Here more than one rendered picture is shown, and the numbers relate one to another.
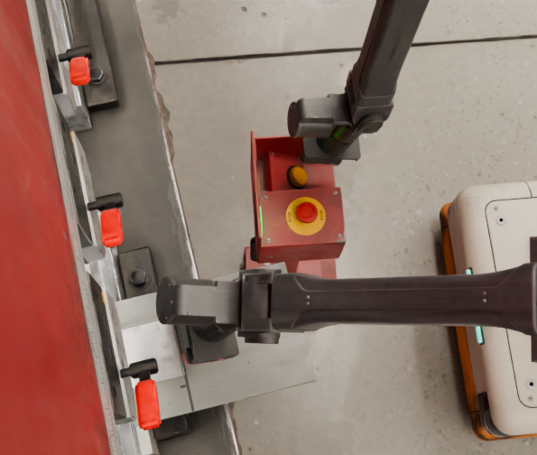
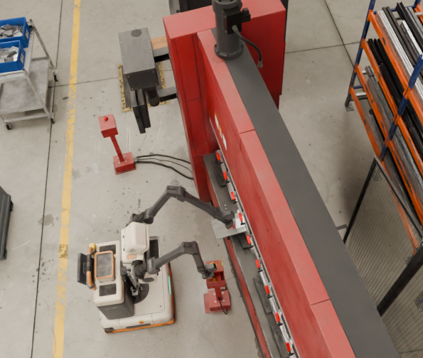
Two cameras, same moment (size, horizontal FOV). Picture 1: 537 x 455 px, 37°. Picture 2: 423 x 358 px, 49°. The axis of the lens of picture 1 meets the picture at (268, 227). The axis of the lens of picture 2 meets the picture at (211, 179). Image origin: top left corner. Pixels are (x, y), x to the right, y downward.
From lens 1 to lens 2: 2.97 m
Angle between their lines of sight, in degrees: 50
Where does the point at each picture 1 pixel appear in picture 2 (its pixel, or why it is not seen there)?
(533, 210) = (151, 309)
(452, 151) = (168, 346)
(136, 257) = (244, 246)
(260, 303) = (218, 211)
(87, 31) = (262, 293)
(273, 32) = not seen: outside the picture
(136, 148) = (248, 270)
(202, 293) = (227, 214)
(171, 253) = (239, 249)
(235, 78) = not seen: outside the picture
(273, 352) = (217, 224)
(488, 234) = (164, 302)
